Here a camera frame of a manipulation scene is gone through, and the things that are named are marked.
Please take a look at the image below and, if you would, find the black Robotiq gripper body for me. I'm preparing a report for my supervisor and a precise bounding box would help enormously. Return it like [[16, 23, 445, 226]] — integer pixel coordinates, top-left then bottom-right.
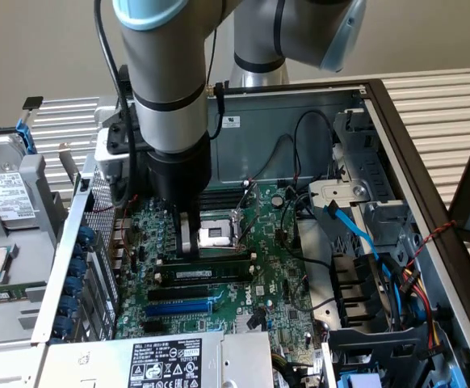
[[144, 132, 214, 206]]

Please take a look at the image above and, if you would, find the green RAM stick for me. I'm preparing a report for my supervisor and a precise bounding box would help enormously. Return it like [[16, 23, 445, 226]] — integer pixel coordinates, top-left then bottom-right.
[[0, 285, 34, 303], [154, 258, 254, 285]]

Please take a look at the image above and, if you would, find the CPU socket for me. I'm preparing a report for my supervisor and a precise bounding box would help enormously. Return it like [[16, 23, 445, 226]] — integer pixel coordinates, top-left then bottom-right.
[[198, 212, 246, 259]]

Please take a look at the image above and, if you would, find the long black expansion slot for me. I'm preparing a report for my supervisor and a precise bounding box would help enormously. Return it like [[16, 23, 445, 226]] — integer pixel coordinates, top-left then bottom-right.
[[146, 284, 211, 303]]

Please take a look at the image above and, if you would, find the metal socket cover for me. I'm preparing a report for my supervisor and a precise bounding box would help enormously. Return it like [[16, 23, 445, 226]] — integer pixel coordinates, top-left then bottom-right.
[[234, 179, 260, 251]]

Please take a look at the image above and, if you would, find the blue expansion slot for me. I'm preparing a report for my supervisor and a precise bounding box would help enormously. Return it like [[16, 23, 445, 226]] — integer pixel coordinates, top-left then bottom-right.
[[144, 297, 213, 318]]

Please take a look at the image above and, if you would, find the green Dell motherboard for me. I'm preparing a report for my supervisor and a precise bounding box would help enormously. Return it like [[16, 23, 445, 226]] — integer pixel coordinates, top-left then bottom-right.
[[115, 180, 328, 369]]

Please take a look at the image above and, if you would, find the grey case latch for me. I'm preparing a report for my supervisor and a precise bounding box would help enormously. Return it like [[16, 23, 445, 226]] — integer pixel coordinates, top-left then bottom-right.
[[93, 95, 123, 131]]

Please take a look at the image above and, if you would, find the blue card retention knob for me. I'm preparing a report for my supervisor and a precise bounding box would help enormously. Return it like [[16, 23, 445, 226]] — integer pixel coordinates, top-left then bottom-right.
[[60, 296, 79, 316], [65, 276, 85, 296], [77, 225, 95, 246], [69, 257, 89, 278], [53, 315, 73, 337]]

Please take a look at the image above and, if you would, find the black plastic box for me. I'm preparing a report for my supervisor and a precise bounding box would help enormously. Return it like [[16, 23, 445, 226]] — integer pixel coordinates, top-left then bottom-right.
[[116, 63, 135, 99]]

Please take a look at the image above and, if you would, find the short black expansion slot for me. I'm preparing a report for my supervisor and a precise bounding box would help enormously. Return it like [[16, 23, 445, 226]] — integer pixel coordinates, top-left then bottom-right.
[[143, 320, 168, 335]]

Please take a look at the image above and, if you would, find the open grey PC case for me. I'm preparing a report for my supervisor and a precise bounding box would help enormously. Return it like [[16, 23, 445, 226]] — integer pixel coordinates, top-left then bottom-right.
[[31, 78, 470, 388]]

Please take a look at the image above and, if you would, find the silver chipset heatsink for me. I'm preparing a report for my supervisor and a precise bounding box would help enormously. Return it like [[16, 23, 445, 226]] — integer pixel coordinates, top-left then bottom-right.
[[234, 314, 269, 335]]

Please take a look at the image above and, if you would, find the grey parts rack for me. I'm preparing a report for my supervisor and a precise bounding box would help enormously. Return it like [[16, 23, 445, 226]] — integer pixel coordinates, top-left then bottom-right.
[[0, 153, 73, 352]]

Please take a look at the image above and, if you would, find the blue disk caddy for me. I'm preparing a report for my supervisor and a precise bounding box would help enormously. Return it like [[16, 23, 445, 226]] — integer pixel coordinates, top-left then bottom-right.
[[0, 116, 39, 157]]

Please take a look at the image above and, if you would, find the silver power supply with label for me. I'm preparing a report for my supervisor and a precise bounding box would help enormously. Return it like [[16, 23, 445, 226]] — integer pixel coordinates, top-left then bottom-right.
[[36, 330, 276, 388]]

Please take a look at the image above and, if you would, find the black table end cap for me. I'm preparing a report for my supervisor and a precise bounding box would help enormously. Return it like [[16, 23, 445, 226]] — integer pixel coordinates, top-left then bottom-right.
[[21, 95, 44, 112]]

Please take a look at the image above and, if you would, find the silver hard disk with label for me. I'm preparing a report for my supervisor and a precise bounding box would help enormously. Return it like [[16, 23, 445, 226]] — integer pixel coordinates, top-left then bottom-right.
[[0, 133, 40, 228]]

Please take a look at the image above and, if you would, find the grey metal disk bay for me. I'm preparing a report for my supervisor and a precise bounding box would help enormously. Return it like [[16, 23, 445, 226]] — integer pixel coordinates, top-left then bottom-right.
[[331, 108, 420, 259]]

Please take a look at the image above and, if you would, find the black plastic drive carrier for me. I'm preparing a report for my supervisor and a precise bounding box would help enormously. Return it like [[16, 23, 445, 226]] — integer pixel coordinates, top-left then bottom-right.
[[324, 326, 436, 388]]

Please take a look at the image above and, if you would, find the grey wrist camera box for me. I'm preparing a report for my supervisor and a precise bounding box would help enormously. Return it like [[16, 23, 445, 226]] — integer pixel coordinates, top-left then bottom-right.
[[94, 128, 130, 179]]

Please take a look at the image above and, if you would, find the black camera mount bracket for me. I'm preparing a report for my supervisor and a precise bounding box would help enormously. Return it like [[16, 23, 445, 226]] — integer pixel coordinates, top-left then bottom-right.
[[104, 115, 155, 157]]

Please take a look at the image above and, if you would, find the thin red wire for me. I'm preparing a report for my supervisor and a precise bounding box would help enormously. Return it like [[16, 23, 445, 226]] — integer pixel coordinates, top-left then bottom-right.
[[87, 195, 141, 215]]

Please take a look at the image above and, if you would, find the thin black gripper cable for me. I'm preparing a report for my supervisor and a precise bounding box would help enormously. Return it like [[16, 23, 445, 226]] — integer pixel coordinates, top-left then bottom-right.
[[204, 27, 227, 141]]

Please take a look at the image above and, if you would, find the small black wire loop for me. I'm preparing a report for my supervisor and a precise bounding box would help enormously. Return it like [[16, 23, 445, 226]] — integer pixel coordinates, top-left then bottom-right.
[[253, 133, 300, 183]]

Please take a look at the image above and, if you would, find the metal card bracket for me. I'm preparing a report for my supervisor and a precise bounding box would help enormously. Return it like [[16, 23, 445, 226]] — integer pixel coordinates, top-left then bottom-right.
[[58, 141, 82, 187]]

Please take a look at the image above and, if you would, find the black wire plug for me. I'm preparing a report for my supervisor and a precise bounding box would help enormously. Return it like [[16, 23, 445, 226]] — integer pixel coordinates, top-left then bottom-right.
[[245, 309, 266, 331]]

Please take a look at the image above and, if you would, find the thick black camera cable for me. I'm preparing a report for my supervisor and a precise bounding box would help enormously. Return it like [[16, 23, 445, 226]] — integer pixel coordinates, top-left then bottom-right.
[[93, 0, 136, 205]]

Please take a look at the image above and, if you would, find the thick black wire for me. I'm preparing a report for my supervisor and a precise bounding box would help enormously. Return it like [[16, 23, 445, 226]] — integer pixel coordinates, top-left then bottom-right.
[[279, 192, 335, 268]]

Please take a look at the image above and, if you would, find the large black wire loop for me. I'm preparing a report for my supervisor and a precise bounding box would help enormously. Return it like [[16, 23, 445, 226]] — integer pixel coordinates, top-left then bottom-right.
[[292, 110, 338, 191]]

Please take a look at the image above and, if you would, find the silver drive bracket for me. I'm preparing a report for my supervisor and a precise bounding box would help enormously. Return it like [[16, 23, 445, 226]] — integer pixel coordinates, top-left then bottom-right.
[[307, 179, 371, 227]]

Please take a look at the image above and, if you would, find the flat blue SATA wire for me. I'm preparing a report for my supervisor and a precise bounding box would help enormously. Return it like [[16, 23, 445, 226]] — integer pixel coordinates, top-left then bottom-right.
[[323, 200, 405, 312]]

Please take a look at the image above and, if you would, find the black plastic fan duct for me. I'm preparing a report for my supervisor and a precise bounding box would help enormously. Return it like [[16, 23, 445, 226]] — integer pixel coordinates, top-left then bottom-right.
[[329, 252, 396, 329]]

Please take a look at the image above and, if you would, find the blue plastic drive rail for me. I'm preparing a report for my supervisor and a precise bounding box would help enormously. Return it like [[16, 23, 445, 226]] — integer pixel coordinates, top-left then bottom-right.
[[337, 370, 383, 388]]

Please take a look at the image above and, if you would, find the yellow red power wire bundle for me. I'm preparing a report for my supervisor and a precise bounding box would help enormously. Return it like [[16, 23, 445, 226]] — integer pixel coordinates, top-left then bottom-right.
[[398, 264, 448, 356]]

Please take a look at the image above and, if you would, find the red black twisted wire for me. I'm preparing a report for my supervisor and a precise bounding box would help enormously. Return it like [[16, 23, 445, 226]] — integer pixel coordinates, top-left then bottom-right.
[[403, 219, 457, 272]]

